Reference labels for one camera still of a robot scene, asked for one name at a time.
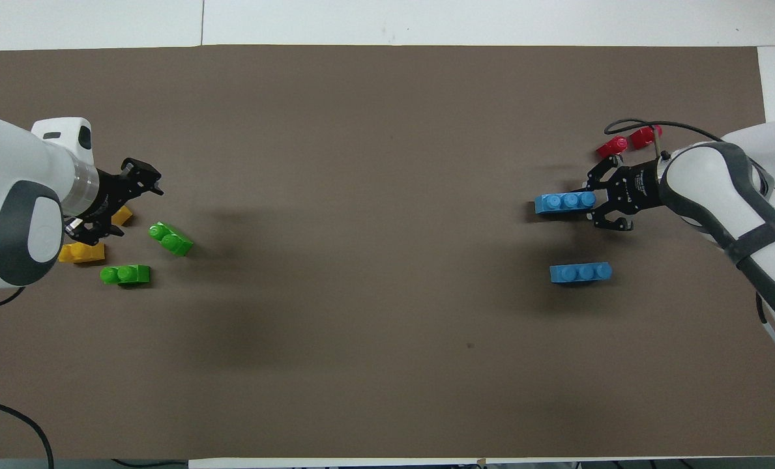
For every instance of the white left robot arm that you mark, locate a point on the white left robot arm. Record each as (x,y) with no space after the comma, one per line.
(9,169)

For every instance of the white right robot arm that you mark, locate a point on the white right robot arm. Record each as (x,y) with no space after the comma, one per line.
(719,176)

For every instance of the brown paper table mat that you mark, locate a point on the brown paper table mat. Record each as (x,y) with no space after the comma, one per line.
(387,293)

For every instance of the yellow two-stud toy block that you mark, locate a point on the yellow two-stud toy block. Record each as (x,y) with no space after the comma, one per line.
(124,215)
(84,254)

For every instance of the red one-stud toy block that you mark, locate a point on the red one-stud toy block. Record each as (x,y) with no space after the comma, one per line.
(614,146)
(641,138)

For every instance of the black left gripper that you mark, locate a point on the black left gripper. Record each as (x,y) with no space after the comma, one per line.
(110,198)

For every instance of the green two-stud toy block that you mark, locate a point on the green two-stud toy block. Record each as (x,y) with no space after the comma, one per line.
(126,274)
(171,239)

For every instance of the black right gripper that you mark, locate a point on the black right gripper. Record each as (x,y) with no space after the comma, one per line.
(638,187)

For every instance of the blue three-stud toy block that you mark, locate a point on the blue three-stud toy block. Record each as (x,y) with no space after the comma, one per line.
(580,273)
(564,203)

